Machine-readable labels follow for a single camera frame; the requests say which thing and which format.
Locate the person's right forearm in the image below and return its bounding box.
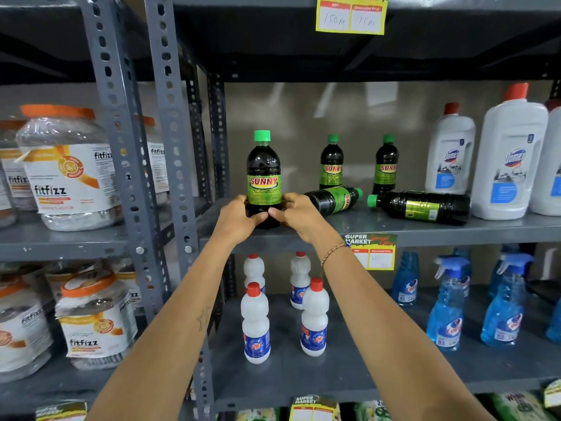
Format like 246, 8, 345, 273
319, 242, 497, 421

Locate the person's left hand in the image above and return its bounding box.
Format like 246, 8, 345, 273
212, 195, 269, 258

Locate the small white bottle red cap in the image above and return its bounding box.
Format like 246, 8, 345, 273
300, 278, 330, 358
290, 251, 312, 311
243, 253, 266, 295
240, 282, 271, 365

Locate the large white bottle red cap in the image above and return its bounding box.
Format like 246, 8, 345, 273
471, 82, 549, 221
425, 102, 477, 195
529, 99, 561, 217

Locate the green packet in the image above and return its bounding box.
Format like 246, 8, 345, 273
490, 391, 558, 421
236, 408, 278, 421
354, 400, 392, 421

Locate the dark bottle with green cap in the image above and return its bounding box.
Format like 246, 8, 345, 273
372, 134, 400, 196
303, 186, 364, 217
245, 130, 283, 230
367, 190, 472, 226
318, 134, 345, 190

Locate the person's right hand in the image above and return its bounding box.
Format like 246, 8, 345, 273
268, 193, 342, 255

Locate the gold bead bracelet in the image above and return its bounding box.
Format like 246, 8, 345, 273
319, 243, 347, 277

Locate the green and yellow price tag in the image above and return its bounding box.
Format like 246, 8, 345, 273
543, 379, 561, 408
289, 395, 342, 421
34, 401, 89, 421
344, 232, 398, 272

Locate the grey metal shelving rack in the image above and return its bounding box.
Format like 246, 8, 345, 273
0, 0, 212, 421
144, 0, 561, 421

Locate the group of orange-lidded plastic jars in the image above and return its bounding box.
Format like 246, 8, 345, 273
0, 103, 170, 385

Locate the person's left forearm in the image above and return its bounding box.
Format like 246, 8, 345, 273
85, 241, 247, 421

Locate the row of blue spray bottles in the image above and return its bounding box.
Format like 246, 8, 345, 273
391, 244, 561, 352

